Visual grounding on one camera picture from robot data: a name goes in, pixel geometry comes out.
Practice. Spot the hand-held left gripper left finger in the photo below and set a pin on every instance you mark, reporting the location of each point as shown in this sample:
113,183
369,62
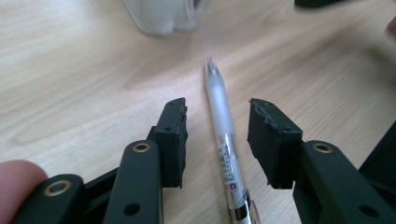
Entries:
171,143

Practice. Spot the translucent white pen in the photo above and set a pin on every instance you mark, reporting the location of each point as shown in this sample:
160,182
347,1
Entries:
225,143

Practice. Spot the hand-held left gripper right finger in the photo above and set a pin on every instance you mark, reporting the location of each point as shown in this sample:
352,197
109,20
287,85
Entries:
274,146

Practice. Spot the white pencil case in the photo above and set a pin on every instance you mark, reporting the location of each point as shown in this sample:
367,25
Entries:
165,14

